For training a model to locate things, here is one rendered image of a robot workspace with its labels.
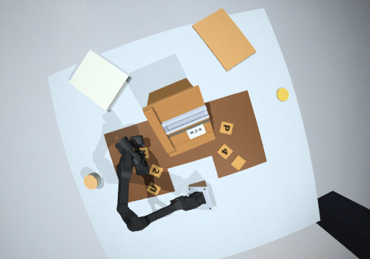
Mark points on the white paper ticket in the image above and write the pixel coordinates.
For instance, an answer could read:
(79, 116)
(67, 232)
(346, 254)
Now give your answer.
(196, 131)

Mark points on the tan letter tile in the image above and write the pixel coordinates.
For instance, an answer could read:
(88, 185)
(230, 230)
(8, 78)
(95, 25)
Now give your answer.
(156, 170)
(238, 162)
(224, 151)
(145, 149)
(226, 128)
(153, 188)

